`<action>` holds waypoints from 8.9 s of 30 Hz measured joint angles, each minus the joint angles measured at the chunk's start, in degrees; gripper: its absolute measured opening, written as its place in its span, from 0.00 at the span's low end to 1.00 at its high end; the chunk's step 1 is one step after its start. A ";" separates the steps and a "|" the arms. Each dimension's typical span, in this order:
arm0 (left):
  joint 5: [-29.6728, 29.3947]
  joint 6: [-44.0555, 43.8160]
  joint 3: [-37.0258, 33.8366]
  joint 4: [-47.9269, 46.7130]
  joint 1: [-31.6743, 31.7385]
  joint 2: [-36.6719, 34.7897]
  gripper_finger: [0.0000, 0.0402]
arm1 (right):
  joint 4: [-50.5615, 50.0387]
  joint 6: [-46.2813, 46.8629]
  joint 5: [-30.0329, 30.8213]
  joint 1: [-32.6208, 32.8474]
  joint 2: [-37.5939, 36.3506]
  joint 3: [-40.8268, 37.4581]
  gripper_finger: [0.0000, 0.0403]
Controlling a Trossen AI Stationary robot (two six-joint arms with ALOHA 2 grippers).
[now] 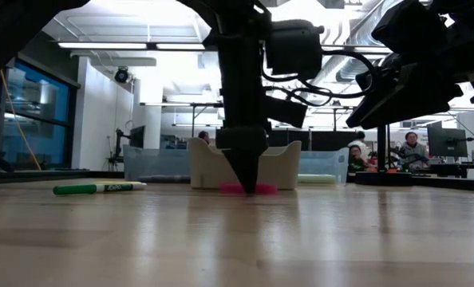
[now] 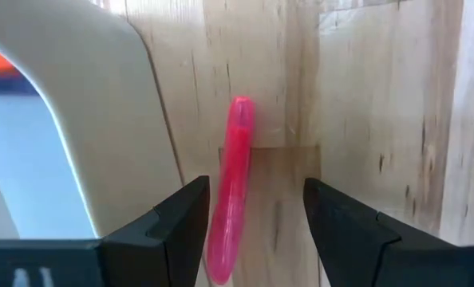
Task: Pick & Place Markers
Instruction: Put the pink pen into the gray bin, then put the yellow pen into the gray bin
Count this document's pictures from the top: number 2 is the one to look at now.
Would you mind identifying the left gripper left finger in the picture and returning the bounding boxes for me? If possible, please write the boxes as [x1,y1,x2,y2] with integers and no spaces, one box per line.
[101,175,211,287]

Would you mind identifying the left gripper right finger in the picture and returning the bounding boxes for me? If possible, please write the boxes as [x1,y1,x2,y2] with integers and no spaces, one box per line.
[303,178,460,287]

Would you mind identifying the pink highlighter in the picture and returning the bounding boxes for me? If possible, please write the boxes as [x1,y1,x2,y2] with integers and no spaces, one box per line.
[204,95,257,286]

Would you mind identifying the purple highlighter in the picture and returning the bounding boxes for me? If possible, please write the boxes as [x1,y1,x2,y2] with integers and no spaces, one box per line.
[0,73,39,96]

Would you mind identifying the white opaque plastic bin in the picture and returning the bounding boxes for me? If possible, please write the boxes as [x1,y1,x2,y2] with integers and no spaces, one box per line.
[0,0,187,241]

